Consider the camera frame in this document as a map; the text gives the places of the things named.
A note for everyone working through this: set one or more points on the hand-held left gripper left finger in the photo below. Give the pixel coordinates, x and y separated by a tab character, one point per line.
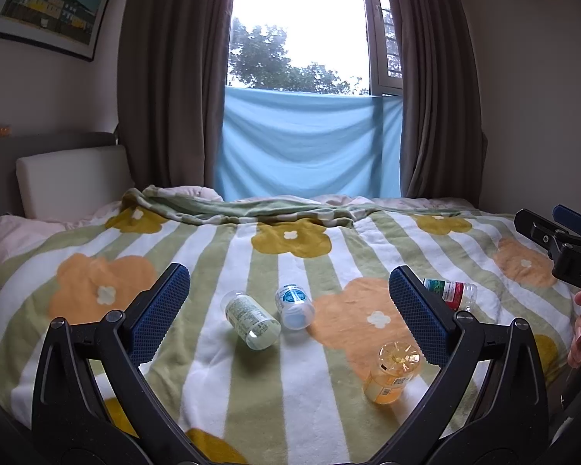
159	317

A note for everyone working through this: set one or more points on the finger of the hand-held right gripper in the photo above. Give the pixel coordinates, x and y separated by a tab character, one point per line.
537	230
575	219

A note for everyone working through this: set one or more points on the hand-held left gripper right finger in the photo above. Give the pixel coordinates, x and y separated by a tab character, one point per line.
419	319

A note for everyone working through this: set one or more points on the clear cup red label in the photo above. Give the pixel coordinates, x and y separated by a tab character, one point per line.
451	292

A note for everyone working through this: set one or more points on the orange plastic cup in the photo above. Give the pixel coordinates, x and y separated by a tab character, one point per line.
391	373

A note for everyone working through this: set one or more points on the clear cup green label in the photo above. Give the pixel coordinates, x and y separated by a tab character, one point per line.
251	320

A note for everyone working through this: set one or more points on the clear cup blue label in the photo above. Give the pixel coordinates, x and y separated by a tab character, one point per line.
293	306

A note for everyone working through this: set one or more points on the person's right hand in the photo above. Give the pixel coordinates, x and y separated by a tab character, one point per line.
579	336

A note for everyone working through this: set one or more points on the striped floral blanket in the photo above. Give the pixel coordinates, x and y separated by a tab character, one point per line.
208	387

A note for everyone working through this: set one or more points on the white headboard cushion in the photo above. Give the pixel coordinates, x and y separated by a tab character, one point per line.
72	179

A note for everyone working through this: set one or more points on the brown curtain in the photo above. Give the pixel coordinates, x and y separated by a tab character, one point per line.
174	72
435	82

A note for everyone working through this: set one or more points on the light blue cloth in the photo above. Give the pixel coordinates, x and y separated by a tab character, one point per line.
310	145

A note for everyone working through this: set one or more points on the grey headboard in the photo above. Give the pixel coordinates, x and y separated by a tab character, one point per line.
53	139

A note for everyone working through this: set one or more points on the small orange figurine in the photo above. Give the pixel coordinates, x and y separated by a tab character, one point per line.
1	131

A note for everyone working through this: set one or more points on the tree outside window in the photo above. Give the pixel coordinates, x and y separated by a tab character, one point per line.
266	58

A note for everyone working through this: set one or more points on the open window frame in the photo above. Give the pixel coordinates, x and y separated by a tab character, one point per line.
385	34

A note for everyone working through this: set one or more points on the framed wall picture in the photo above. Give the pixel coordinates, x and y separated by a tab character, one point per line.
48	5

